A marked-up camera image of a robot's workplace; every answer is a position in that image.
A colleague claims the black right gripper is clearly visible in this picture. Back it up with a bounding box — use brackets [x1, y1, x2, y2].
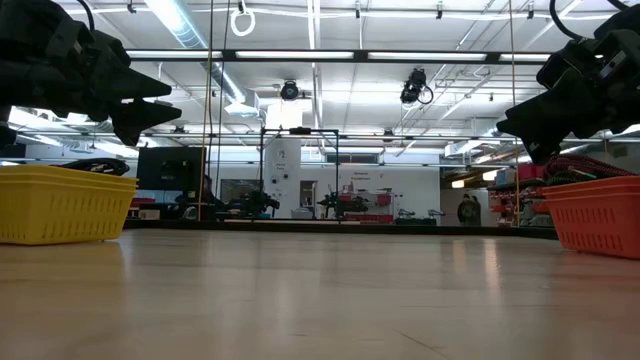
[496, 4, 640, 165]

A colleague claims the orange plastic bin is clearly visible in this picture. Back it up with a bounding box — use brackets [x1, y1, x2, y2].
[542, 175, 640, 260]

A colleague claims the black aluminium table frame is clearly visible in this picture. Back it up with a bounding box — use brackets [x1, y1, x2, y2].
[124, 218, 559, 240]

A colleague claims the black monitor screen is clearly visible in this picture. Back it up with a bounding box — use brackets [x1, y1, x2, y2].
[136, 145, 207, 192]

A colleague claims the black overhead camera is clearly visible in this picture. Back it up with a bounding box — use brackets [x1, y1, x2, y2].
[279, 79, 302, 103]

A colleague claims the white hanging ring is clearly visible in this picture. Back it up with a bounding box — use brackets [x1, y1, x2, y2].
[229, 6, 257, 38]

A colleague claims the yellow plastic bin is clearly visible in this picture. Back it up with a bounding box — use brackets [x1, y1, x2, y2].
[0, 164, 140, 246]

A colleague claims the green braided USB cable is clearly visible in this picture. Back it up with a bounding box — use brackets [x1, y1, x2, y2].
[547, 168, 597, 187]

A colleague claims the black background rig frame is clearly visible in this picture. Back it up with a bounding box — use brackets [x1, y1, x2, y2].
[258, 126, 342, 222]

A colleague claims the magenta braided USB cable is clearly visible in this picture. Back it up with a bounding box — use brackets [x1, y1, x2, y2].
[543, 153, 637, 180]

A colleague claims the person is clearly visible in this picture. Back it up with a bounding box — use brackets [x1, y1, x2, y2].
[456, 193, 483, 226]

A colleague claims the black ceiling camera with cable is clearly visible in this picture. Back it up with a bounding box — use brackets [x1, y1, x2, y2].
[399, 68, 434, 106]

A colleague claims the black cable with red tie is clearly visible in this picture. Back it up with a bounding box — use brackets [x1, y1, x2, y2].
[59, 157, 131, 177]

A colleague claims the red storage shelf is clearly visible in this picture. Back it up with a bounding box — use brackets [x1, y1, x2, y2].
[487, 164, 549, 229]

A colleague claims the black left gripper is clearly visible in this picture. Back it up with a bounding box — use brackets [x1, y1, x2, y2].
[0, 0, 183, 148]

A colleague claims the yellow hanging rope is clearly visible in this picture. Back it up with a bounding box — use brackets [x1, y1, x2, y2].
[507, 0, 522, 227]

